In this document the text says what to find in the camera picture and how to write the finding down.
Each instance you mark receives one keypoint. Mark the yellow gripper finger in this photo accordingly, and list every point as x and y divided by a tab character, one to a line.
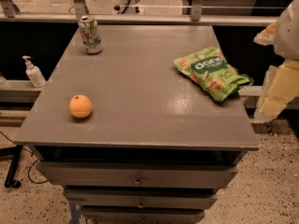
266	36

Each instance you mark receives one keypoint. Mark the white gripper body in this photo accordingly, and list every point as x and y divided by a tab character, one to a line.
288	34

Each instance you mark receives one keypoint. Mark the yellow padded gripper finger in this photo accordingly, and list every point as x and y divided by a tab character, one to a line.
280	86

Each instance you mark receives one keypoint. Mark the green rice chip bag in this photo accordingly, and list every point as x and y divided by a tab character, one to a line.
210	70

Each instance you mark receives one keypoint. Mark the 7up soda can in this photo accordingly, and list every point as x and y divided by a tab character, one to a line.
91	38

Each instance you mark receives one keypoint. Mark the grey drawer cabinet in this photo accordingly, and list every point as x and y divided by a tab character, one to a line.
144	110

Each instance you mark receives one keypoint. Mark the metal window railing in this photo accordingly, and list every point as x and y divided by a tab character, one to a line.
198	12

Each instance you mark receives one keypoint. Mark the orange fruit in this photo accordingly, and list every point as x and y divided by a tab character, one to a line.
80	106

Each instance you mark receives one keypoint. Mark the bottom grey drawer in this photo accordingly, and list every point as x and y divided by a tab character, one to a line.
143	215

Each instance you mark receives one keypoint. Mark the grey drawer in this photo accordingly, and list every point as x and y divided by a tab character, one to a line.
140	198
143	215
137	175

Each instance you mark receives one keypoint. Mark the middle grey drawer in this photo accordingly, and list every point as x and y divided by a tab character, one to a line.
140	198

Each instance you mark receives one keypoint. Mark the top grey drawer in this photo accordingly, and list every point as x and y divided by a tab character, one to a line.
137	175

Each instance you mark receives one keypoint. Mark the white pump dispenser bottle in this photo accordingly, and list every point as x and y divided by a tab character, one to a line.
34	73

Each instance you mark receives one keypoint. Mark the black stand leg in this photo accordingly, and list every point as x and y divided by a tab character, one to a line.
14	153

